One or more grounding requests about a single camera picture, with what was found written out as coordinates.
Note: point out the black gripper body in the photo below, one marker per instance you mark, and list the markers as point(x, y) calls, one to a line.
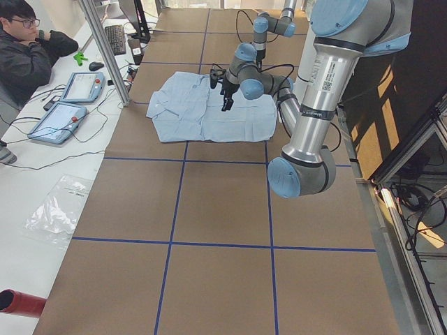
point(260, 54)
point(230, 88)

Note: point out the light blue button shirt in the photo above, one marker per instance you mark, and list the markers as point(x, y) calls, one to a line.
point(185, 108)

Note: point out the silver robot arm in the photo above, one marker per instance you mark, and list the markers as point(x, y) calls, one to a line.
point(265, 23)
point(341, 32)

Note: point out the black monitor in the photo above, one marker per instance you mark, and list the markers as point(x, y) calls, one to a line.
point(133, 11)

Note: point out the black keyboard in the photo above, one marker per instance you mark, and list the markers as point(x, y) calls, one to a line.
point(116, 39)

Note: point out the black computer mouse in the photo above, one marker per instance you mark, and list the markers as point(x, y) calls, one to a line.
point(95, 66)

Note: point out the upper teach pendant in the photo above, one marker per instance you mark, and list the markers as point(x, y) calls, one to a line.
point(83, 87)

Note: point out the teach pendant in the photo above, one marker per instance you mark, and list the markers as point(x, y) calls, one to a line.
point(83, 87)
point(58, 123)

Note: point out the green small object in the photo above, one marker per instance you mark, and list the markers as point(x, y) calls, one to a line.
point(80, 58)

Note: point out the lower teach pendant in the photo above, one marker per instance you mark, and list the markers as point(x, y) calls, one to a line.
point(58, 123)

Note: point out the seated person in black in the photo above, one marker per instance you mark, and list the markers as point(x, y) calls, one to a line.
point(28, 53)

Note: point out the clear plastic bag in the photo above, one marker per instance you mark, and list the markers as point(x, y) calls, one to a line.
point(55, 219)

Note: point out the red cylinder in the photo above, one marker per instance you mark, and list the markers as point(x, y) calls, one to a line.
point(22, 304)

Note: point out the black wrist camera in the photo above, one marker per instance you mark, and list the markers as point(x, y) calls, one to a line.
point(217, 74)

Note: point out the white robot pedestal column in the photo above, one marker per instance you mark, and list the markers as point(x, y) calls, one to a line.
point(304, 63)

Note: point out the aluminium frame post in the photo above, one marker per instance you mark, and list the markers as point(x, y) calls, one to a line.
point(97, 30)

